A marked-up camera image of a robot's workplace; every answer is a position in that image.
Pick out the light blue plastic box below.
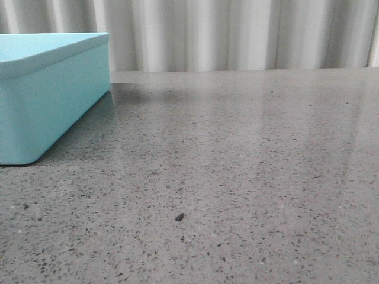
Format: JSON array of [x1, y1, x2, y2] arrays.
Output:
[[1, 33, 110, 166]]

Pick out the small black debris piece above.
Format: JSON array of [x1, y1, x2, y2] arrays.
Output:
[[175, 213, 185, 222]]

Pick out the white pleated curtain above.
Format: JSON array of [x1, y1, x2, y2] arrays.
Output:
[[1, 1, 378, 72]]

